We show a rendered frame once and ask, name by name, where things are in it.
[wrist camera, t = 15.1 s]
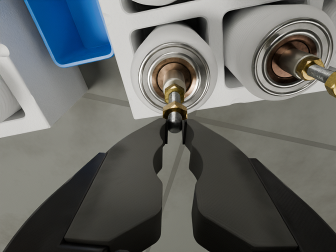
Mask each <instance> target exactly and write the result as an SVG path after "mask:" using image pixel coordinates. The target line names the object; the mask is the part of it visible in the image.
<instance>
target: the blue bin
mask: <svg viewBox="0 0 336 252"><path fill-rule="evenodd" d="M24 2H25V4H26V6H27V8H28V10H29V13H30V15H31V17H32V19H33V21H34V23H35V25H36V27H37V29H38V31H39V33H40V35H41V37H42V39H43V42H44V44H45V46H46V48H47V50H48V52H49V54H50V56H51V58H52V60H53V62H54V63H55V64H56V65H57V66H58V67H61V68H69V67H73V66H78V65H82V64H87V63H92V62H96V61H101V60H105V59H109V58H112V57H113V56H114V55H115V53H114V50H113V47H112V43H111V40H110V37H109V33H108V30H107V27H106V23H105V19H104V16H103V13H102V10H101V7H100V3H99V0H24Z"/></svg>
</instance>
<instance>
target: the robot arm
mask: <svg viewBox="0 0 336 252"><path fill-rule="evenodd" d="M168 124H169V120H168V119H165V118H158V119H156V120H154V121H153V122H151V123H149V124H147V125H145V126H143V127H141V128H140V129H138V130H136V131H134V132H132V133H131V134H129V135H127V136H126V137H124V138H123V139H121V140H120V141H119V142H117V143H116V144H115V145H114V146H112V147H111V148H110V149H109V150H108V151H107V152H106V153H104V152H99V153H98V154H97V155H96V156H95V157H93V158H92V159H91V160H90V161H89V162H88V163H87V164H86V165H84V166H83V167H82V168H81V169H80V170H79V171H78V172H77V173H75V174H74V175H73V176H72V177H71V178H70V179H69V180H67V181H66V182H65V183H64V184H63V185H62V186H61V187H60V188H58V189H57V190H56V191H55V192H54V193H53V194H52V195H51V196H49V197H48V198H47V199H46V200H45V201H44V202H43V203H42V204H41V205H40V206H39V207H38V208H37V209H36V210H35V211H34V212H33V213H32V214H31V216H30V217H29V218H28V219H27V220H26V221H25V222H24V224H23V225H22V226H21V227H20V228H19V230H18V231H17V232H16V234H15V235H14V236H13V238H12V239H11V240H10V242H9V243H8V244H7V246H6V247H5V249H4V250H3V252H143V251H144V250H146V249H147V248H149V247H150V246H152V245H154V244H155V243H156V242H157V241H158V240H159V239H160V236H161V227H162V200H163V183H162V181H161V180H160V179H159V177H158V176H157V174H158V173H159V171H160V170H161V169H162V167H163V147H164V146H165V144H168ZM181 132H182V144H183V145H185V146H186V147H187V148H188V150H189V151H190V159H189V170H190V171H191V172H192V173H193V175H194V176H195V178H196V180H197V182H196V184H195V189H194V196H193V203H192V210H191V218H192V229H193V236H194V239H195V241H196V242H197V243H198V244H199V245H200V246H202V247H203V248H205V249H206V250H207V251H209V252H336V233H335V232H334V231H333V229H332V228H331V227H330V226H329V225H328V224H327V223H326V222H325V221H324V220H323V219H322V218H321V217H320V216H319V215H318V214H317V213H316V212H315V211H314V210H313V209H312V208H311V207H310V206H309V205H308V204H307V203H306V202H304V201H303V200H302V199H301V198H300V197H299V196H298V195H297V194H296V193H294V192H293V191H292V190H291V189H290V188H289V187H288V186H287V185H286V184H284V183H283V182H282V181H281V180H280V179H279V178H278V177H277V176H275V175H274V174H273V173H272V172H271V171H270V170H269V169H268V168H267V167H265V166H264V165H263V164H262V163H261V162H260V161H259V160H258V159H257V158H248V157H247V156H246V155H245V154H244V153H243V152H242V151H241V150H240V149H239V148H238V147H236V146H235V145H234V144H233V143H231V142H230V141H229V140H227V139H226V138H224V137H223V136H221V135H219V134H218V133H216V132H214V131H213V130H211V129H209V128H207V127H206V126H204V125H202V124H201V123H199V122H197V121H196V120H194V119H185V120H182V130H181Z"/></svg>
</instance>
